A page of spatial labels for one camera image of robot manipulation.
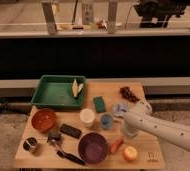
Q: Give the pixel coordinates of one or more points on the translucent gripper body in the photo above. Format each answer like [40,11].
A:
[130,133]

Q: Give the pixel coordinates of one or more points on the orange-red pepper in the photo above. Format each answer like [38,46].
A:
[116,144]

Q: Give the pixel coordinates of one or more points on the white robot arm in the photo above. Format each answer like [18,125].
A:
[139,117]

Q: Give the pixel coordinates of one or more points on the purple bowl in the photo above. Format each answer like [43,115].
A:
[93,148]

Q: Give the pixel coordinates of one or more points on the red-orange bowl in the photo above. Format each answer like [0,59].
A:
[43,120]

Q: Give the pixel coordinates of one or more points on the red-yellow apple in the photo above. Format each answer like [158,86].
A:
[130,153]

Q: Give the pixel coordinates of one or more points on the blue cup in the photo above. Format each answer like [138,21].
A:
[106,121]

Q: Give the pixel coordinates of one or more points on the green sponge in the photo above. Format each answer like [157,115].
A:
[99,104]

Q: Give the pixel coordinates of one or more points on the white cup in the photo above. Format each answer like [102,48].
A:
[87,117]

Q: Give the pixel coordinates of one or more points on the black rectangular block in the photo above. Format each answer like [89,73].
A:
[70,131]

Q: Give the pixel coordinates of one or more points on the small dark metal object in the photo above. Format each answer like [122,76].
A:
[54,138]

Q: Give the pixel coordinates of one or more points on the green plastic tray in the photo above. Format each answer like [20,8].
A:
[55,91]

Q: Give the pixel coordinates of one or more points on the black machine in background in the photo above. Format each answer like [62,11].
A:
[157,13]

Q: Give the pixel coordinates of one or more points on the black handled utensil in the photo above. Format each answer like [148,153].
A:
[70,157]

